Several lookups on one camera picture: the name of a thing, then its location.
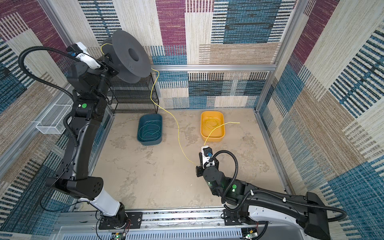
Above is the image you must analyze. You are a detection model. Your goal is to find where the teal plastic bin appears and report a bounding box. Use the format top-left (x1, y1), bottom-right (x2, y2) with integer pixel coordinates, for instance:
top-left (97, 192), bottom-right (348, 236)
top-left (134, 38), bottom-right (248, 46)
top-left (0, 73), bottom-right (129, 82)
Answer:
top-left (137, 114), bottom-right (163, 146)

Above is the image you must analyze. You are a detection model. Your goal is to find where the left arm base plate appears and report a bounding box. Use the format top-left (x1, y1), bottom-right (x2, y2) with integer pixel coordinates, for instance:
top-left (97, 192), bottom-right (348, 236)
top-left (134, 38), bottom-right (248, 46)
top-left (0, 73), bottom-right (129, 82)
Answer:
top-left (98, 212), bottom-right (143, 230)

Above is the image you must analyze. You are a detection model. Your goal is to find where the green cable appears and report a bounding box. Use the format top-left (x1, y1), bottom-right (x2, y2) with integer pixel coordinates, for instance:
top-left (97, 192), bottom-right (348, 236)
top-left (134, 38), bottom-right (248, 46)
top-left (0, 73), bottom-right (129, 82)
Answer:
top-left (138, 119), bottom-right (162, 142)

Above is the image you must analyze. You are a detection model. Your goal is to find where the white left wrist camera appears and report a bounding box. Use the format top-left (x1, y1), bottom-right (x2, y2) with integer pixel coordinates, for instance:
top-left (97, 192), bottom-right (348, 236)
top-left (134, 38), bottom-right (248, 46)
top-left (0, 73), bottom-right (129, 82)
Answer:
top-left (66, 42), bottom-right (101, 70)

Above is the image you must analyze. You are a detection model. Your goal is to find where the yellow cable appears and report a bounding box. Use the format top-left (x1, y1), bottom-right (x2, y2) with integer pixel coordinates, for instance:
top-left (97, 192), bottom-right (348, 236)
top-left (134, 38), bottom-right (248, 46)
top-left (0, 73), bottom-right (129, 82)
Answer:
top-left (100, 42), bottom-right (241, 166)
top-left (202, 117), bottom-right (221, 131)

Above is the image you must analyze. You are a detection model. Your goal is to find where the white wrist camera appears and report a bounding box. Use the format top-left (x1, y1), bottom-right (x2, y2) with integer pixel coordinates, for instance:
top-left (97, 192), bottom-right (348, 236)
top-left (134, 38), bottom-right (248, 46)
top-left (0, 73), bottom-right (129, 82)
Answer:
top-left (66, 42), bottom-right (101, 70)
top-left (199, 146), bottom-right (215, 169)

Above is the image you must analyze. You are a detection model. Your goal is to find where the yellow plastic bin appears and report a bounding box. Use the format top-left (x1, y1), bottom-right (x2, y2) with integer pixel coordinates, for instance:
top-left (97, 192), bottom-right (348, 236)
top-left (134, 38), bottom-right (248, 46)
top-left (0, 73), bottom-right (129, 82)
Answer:
top-left (201, 111), bottom-right (226, 142)

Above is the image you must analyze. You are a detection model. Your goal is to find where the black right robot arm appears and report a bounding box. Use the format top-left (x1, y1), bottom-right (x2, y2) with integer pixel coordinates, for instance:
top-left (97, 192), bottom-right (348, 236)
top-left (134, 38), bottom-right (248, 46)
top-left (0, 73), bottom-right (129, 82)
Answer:
top-left (196, 146), bottom-right (348, 240)

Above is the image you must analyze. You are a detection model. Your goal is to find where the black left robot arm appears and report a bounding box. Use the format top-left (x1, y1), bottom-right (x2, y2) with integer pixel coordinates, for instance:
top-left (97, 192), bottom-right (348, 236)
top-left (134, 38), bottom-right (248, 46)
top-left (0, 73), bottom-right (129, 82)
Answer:
top-left (18, 45), bottom-right (128, 229)

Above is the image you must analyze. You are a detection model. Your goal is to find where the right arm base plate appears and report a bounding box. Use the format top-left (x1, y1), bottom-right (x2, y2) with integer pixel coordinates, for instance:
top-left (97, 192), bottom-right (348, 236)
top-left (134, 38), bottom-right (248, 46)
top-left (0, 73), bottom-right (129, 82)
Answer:
top-left (221, 209), bottom-right (266, 226)

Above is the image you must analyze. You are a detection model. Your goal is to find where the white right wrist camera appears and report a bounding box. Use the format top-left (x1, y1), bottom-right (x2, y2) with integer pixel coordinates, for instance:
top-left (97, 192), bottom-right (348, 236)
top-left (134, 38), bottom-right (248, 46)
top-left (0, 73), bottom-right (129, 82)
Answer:
top-left (199, 146), bottom-right (215, 169)

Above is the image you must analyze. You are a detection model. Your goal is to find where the black wire mesh shelf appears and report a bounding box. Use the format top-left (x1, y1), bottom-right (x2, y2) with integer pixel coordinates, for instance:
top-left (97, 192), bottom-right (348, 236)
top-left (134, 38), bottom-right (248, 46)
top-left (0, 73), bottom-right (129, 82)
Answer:
top-left (107, 74), bottom-right (159, 114)

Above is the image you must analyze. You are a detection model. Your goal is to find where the grey perforated cable spool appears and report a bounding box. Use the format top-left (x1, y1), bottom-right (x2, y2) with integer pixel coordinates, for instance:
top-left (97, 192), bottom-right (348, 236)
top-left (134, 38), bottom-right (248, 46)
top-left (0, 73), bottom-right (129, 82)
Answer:
top-left (101, 30), bottom-right (151, 84)

